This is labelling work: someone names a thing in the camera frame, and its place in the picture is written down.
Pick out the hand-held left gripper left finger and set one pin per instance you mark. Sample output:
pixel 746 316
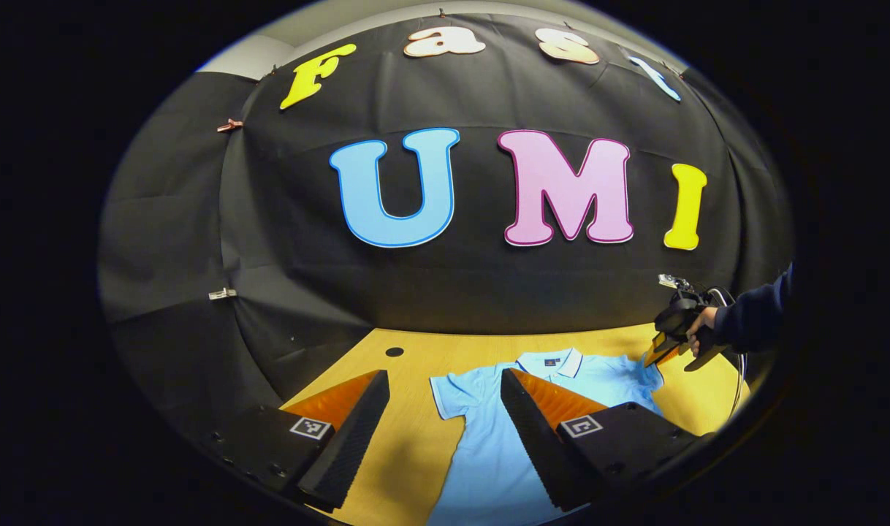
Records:
pixel 357 438

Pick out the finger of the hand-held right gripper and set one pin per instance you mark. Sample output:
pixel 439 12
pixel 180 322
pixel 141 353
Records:
pixel 664 349

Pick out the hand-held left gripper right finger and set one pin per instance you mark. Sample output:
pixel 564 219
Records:
pixel 536 446

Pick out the light blue T-shirt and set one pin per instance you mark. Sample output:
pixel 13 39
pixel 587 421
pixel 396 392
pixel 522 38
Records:
pixel 489 453

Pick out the black backdrop cloth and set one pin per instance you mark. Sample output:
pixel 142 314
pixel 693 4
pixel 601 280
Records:
pixel 452 292

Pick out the silver backdrop clip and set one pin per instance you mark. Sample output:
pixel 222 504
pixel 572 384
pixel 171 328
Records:
pixel 222 294

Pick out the copper backdrop clip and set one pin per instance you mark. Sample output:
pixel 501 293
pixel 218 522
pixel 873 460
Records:
pixel 229 126

